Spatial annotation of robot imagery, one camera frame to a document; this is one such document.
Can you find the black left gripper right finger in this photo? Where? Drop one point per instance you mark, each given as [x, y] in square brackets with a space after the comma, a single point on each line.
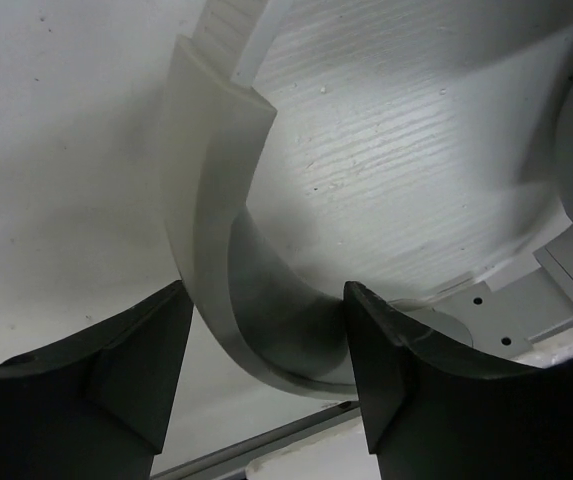
[434, 408]

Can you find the white grey headphones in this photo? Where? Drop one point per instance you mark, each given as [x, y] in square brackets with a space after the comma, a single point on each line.
[417, 147]

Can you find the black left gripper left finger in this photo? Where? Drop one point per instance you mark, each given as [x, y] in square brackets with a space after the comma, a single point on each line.
[96, 404]

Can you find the grey metal rail bracket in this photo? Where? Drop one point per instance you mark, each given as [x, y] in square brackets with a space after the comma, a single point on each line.
[509, 321]

